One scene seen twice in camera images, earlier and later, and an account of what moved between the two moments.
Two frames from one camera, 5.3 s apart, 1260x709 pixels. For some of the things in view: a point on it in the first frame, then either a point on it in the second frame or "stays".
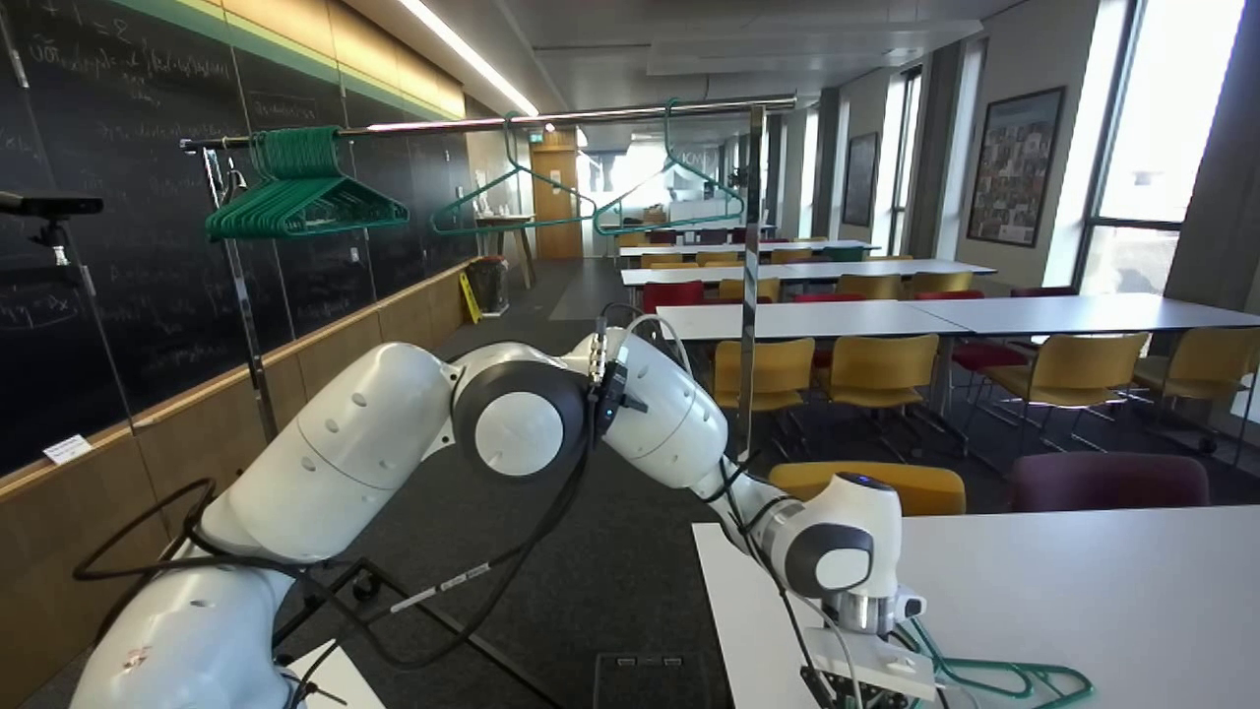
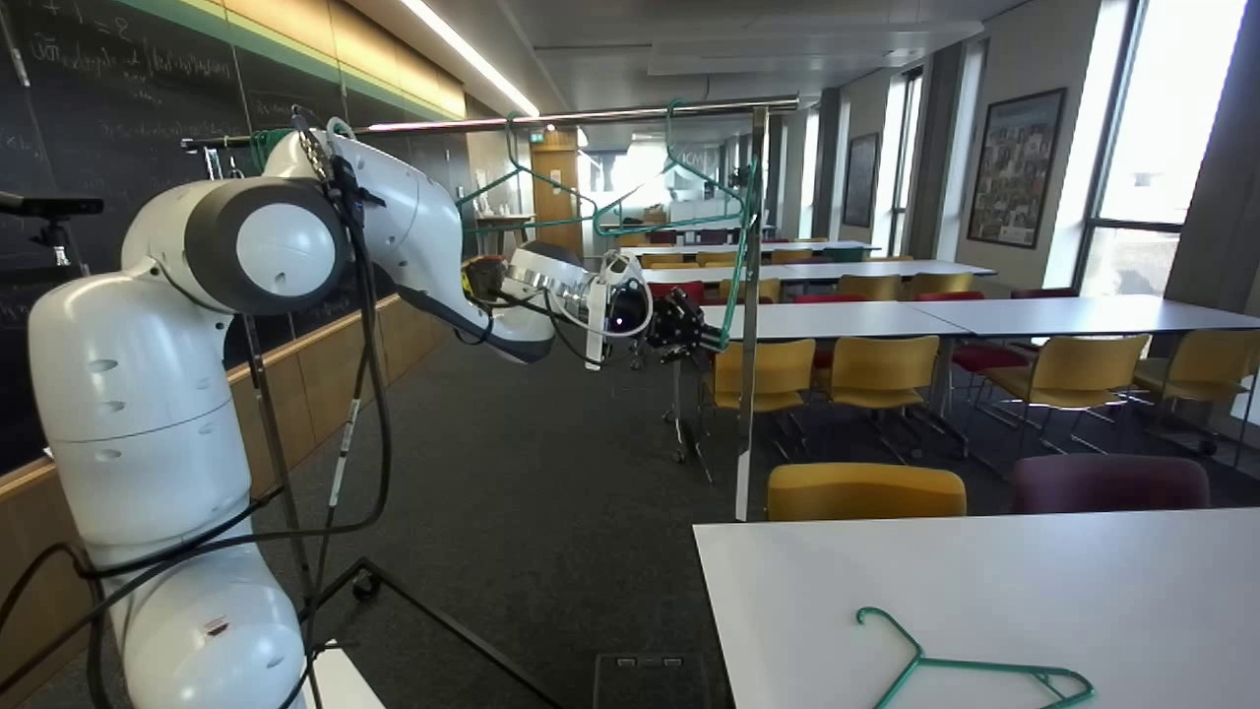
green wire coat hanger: x=1040 y=684 -> x=748 y=216
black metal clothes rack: x=696 y=109 stays
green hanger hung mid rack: x=518 y=224 stays
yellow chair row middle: x=883 y=367 stays
